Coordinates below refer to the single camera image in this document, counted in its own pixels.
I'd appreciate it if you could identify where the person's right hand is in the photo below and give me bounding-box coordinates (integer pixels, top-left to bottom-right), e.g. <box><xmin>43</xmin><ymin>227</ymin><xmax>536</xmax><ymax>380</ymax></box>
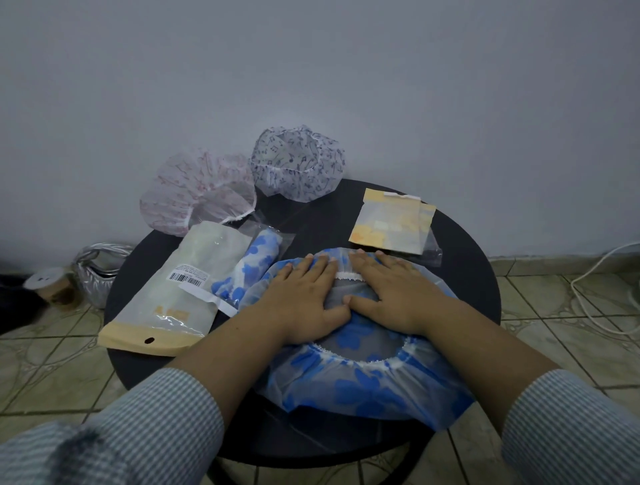
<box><xmin>342</xmin><ymin>249</ymin><xmax>459</xmax><ymax>339</ymax></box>

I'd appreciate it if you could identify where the person's left hand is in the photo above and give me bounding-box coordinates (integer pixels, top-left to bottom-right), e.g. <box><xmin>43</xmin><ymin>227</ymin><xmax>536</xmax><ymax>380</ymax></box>
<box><xmin>249</xmin><ymin>253</ymin><xmax>353</xmax><ymax>346</ymax></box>

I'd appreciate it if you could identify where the blue flower shower cap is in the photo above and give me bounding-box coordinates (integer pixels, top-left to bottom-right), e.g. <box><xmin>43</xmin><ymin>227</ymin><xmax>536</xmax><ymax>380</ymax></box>
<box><xmin>239</xmin><ymin>248</ymin><xmax>476</xmax><ymax>433</ymax></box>
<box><xmin>211</xmin><ymin>229</ymin><xmax>283</xmax><ymax>306</ymax></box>

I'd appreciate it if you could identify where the stack of yellow small pouches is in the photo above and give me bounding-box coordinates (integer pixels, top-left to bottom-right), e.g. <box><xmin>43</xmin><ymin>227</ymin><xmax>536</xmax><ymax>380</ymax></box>
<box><xmin>348</xmin><ymin>188</ymin><xmax>437</xmax><ymax>256</ymax></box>

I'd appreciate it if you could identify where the cream packet with barcode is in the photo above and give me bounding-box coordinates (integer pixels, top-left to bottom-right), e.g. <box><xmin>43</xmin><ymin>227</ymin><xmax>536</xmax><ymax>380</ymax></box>
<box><xmin>97</xmin><ymin>221</ymin><xmax>253</xmax><ymax>357</ymax></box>

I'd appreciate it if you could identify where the pink print shower cap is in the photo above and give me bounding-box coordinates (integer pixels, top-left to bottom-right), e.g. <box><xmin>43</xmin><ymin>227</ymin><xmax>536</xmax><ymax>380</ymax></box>
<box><xmin>139</xmin><ymin>149</ymin><xmax>259</xmax><ymax>237</ymax></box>

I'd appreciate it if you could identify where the person's right forearm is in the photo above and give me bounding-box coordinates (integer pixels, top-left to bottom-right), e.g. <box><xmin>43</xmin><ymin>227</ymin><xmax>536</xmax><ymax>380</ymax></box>
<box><xmin>425</xmin><ymin>302</ymin><xmax>640</xmax><ymax>485</ymax></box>

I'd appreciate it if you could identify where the black round side table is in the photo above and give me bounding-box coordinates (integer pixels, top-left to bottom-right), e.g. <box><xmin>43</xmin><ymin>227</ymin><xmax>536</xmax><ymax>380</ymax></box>
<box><xmin>103</xmin><ymin>179</ymin><xmax>503</xmax><ymax>485</ymax></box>

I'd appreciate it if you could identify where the silver quilted handbag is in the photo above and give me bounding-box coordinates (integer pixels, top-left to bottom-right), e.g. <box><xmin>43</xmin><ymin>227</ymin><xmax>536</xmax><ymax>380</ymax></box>
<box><xmin>72</xmin><ymin>243</ymin><xmax>136</xmax><ymax>310</ymax></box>

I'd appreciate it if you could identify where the ribbon spool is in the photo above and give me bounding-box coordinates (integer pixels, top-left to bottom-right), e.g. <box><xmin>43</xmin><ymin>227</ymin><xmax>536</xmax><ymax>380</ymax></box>
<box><xmin>23</xmin><ymin>266</ymin><xmax>81</xmax><ymax>310</ymax></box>

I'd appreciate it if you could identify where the black bag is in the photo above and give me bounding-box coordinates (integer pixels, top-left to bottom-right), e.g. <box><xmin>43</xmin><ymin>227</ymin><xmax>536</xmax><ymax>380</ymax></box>
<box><xmin>0</xmin><ymin>273</ymin><xmax>49</xmax><ymax>336</ymax></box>

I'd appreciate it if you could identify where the white cable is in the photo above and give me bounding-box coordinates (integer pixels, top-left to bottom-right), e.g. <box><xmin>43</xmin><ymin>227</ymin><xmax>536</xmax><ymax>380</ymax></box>
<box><xmin>569</xmin><ymin>241</ymin><xmax>640</xmax><ymax>336</ymax></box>

